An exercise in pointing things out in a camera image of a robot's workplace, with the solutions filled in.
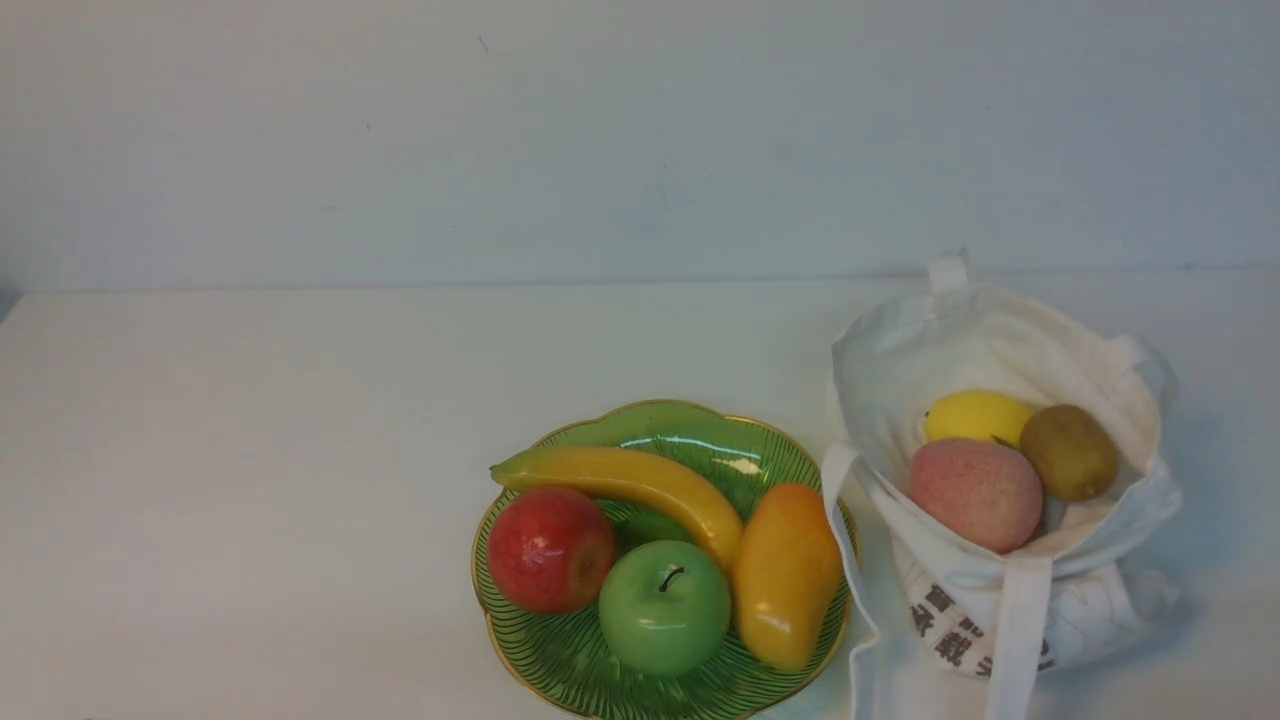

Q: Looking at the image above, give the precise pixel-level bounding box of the white cloth bag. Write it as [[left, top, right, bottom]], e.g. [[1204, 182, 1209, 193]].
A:
[[820, 250, 1183, 719]]

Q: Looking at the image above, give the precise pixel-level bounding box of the yellow lemon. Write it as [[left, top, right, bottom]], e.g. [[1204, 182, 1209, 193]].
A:
[[922, 389, 1036, 450]]

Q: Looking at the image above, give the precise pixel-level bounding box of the green glass plate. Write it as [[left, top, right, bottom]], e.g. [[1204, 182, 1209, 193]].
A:
[[471, 400, 858, 719]]

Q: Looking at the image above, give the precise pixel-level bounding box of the red apple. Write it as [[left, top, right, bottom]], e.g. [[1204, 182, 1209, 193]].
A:
[[486, 486, 617, 615]]

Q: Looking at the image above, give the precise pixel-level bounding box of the pink peach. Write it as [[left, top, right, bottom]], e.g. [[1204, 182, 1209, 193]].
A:
[[908, 438, 1044, 555]]

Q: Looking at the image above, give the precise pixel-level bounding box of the yellow banana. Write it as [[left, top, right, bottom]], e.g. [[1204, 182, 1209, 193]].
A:
[[490, 445, 744, 575]]

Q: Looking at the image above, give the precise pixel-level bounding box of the brown kiwi fruit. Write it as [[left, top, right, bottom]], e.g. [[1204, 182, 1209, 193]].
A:
[[1019, 404, 1120, 503]]

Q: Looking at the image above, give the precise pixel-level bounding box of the orange yellow mango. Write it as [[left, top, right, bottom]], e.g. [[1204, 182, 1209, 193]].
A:
[[732, 483, 844, 673]]

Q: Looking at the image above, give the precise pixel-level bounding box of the green apple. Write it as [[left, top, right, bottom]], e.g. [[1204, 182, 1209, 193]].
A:
[[598, 539, 732, 676]]

